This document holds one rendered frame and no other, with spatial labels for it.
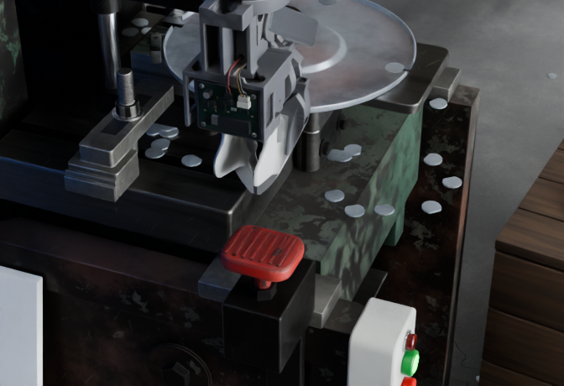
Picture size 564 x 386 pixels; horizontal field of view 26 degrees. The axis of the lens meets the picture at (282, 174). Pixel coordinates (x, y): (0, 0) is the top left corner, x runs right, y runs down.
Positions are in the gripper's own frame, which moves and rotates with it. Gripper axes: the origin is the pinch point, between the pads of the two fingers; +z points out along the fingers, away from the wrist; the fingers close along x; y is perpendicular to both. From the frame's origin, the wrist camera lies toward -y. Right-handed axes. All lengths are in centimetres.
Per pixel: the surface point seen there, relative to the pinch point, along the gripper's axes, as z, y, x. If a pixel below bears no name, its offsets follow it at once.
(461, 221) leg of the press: 41, -55, 7
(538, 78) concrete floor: 84, -174, -2
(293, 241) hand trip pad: 7.8, -1.7, 2.6
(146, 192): 13.5, -10.6, -17.7
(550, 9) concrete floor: 84, -211, -7
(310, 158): 17.0, -28.1, -5.5
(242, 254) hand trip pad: 7.8, 1.9, -1.0
